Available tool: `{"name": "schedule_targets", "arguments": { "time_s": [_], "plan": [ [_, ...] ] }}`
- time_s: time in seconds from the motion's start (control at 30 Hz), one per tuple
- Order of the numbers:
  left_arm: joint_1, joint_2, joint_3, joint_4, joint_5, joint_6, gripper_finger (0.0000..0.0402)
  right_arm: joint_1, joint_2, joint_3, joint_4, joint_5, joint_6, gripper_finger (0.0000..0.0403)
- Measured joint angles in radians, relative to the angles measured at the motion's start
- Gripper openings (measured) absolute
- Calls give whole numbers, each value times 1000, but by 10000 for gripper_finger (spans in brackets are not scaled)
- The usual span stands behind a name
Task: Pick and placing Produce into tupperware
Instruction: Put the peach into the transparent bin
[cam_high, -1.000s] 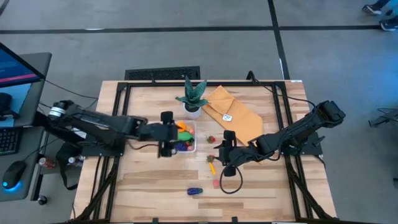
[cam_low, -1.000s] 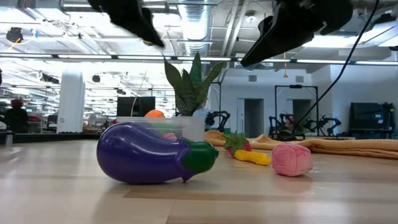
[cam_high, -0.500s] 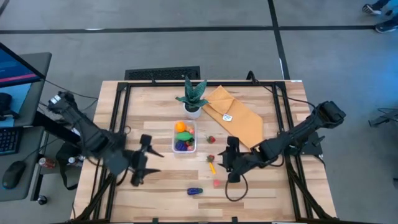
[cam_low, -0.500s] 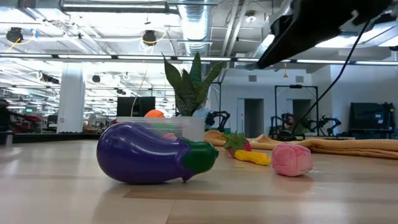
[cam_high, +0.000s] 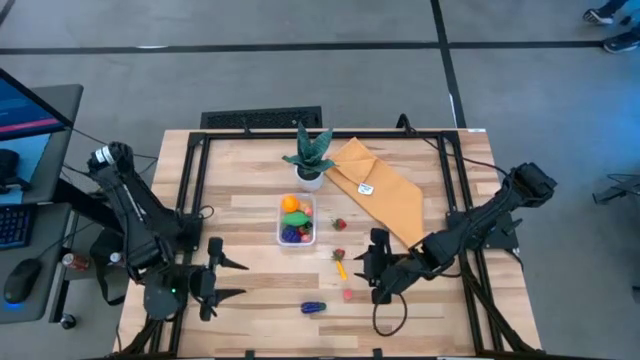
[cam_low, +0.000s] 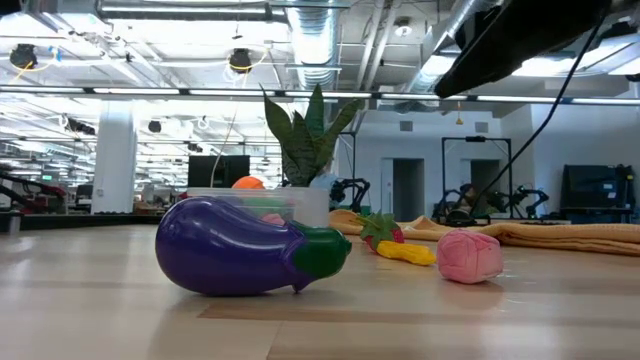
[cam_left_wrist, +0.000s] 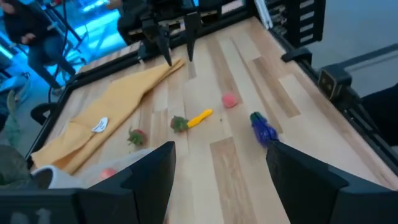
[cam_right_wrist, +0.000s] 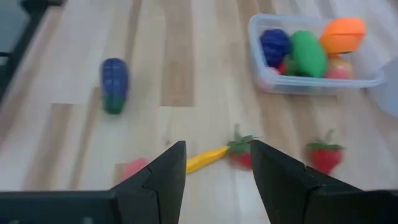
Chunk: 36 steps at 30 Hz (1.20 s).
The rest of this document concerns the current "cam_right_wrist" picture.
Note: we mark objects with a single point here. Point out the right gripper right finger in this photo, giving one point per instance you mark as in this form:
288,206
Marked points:
280,186

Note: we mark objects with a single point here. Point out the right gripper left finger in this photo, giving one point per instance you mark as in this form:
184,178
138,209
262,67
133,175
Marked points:
164,186

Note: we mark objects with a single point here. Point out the pink plush toy chunk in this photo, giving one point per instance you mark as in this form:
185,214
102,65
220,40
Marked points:
135,168
340,74
281,68

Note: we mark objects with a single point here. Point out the red toy strawberry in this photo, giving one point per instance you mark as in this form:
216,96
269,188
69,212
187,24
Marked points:
242,158
325,158

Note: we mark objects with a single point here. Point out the purple toy eggplant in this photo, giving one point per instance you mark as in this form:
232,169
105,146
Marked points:
115,84

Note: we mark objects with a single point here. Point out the green toy corn cob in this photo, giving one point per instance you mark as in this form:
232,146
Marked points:
308,54

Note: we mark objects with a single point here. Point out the tan toy potato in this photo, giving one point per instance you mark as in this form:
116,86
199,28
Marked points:
339,62

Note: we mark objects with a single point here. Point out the orange toy orange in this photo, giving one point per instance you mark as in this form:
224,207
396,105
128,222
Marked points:
343,35

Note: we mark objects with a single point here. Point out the clear plastic tupperware container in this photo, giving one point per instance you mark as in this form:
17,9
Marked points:
311,85

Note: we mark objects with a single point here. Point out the black aluminium table frame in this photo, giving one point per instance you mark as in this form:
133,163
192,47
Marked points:
26,37

